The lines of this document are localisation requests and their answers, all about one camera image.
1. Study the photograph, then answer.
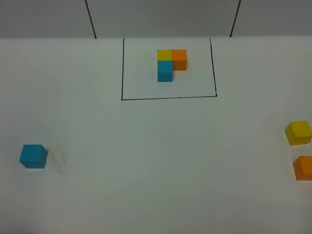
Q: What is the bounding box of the template blue cube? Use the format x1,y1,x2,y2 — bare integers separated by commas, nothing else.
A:
157,60,173,82

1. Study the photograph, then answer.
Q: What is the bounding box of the template yellow cube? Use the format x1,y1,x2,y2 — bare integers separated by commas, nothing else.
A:
157,50,172,61

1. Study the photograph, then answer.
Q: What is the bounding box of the template orange cube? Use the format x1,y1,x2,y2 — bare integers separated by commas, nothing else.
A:
172,49,187,71

